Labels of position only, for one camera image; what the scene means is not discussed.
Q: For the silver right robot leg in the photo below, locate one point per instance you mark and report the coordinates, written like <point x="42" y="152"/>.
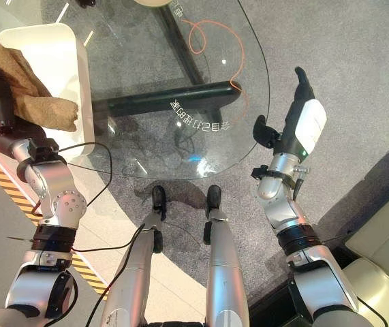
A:
<point x="225" y="269"/>

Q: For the yellow black hazard tape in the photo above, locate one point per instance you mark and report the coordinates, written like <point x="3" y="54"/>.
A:
<point x="7" y="185"/>

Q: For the black table base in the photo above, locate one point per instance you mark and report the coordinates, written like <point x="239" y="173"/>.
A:
<point x="177" y="97"/>

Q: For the dark left robot foot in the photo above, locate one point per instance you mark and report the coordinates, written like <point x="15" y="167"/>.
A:
<point x="158" y="199"/>

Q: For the brown cloth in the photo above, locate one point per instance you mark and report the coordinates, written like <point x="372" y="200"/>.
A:
<point x="27" y="88"/>

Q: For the dark small object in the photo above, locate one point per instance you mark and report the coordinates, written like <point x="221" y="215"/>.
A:
<point x="86" y="2"/>

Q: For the white plastic basket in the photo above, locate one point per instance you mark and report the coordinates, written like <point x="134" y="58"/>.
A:
<point x="54" y="61"/>

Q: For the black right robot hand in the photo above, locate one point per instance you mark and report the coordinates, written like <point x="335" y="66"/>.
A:
<point x="311" y="122"/>

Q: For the cream sofa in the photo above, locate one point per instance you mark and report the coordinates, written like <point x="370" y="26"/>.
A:
<point x="381" y="252"/>

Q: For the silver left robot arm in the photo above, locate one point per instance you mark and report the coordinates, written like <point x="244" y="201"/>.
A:
<point x="56" y="177"/>

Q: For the dark right robot foot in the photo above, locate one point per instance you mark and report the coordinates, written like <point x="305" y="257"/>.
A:
<point x="214" y="197"/>

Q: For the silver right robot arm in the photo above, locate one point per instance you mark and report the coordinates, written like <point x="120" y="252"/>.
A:
<point x="316" y="272"/>

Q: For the dark robot foot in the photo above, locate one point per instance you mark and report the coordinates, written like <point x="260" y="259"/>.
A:
<point x="214" y="197"/>
<point x="158" y="199"/>

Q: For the cream round object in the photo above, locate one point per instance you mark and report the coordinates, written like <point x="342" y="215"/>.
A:
<point x="151" y="2"/>

